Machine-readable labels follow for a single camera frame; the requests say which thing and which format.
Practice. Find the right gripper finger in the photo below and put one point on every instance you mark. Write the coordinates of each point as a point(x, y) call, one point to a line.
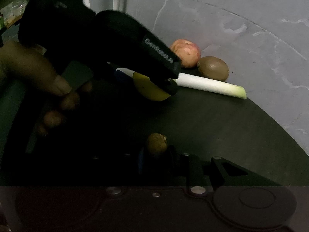
point(226, 173)

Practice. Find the yellow lemon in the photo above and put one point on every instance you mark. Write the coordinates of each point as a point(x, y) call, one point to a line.
point(149, 89)

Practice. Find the person's left hand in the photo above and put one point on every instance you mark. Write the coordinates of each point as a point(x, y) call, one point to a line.
point(18, 61)

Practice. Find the longan far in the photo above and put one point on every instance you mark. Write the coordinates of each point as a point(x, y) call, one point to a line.
point(157, 142)

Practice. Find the white green leek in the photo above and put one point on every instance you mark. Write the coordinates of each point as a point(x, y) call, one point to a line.
point(203, 84)

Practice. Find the plain brown kiwi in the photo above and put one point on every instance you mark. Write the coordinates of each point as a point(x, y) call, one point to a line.
point(213, 68)

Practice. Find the red apple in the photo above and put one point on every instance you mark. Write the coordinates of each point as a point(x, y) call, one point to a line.
point(187, 51)

